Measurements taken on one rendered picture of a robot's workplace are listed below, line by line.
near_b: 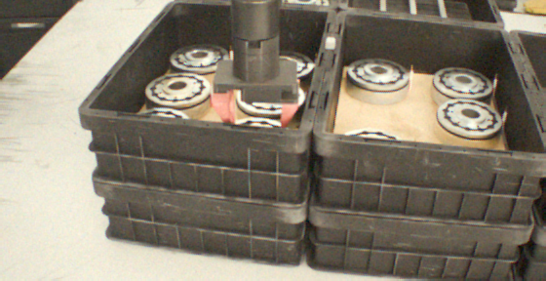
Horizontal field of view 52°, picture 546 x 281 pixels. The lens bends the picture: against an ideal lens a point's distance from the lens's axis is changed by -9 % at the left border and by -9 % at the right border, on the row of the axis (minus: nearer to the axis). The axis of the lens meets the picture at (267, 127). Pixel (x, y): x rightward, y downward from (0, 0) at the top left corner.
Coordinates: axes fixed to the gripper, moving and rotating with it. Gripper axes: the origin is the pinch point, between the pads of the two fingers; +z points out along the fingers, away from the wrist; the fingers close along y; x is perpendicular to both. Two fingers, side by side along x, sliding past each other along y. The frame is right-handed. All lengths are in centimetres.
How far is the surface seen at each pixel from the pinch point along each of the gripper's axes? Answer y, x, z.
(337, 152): -10.0, 10.0, -4.2
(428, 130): -25.0, -8.3, 4.3
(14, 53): 115, -141, 57
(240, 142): 1.3, 8.6, -4.2
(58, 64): 51, -52, 17
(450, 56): -31.7, -26.1, 0.3
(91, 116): 20.3, 6.2, -5.9
